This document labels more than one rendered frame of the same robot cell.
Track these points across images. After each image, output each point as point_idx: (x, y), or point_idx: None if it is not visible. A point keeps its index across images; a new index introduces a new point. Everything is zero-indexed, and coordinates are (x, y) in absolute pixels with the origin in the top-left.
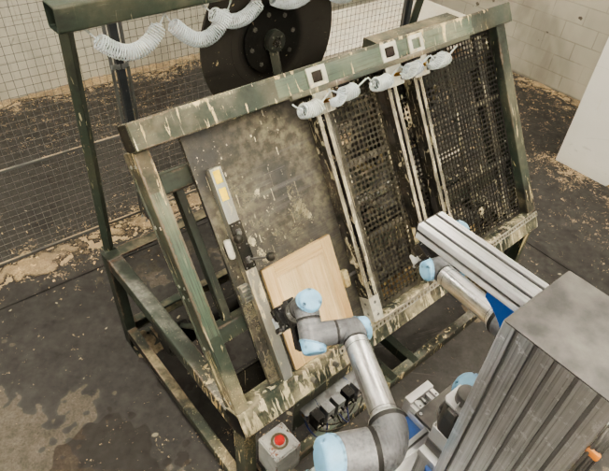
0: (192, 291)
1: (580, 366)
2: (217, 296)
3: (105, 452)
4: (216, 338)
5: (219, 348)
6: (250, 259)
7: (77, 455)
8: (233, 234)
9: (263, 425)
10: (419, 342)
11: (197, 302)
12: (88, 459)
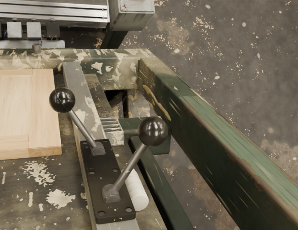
0: (236, 136)
1: None
2: (154, 160)
3: (194, 216)
4: (185, 94)
5: (179, 88)
6: (95, 143)
7: (215, 227)
8: (129, 195)
9: (123, 49)
10: None
11: (224, 125)
12: (208, 218)
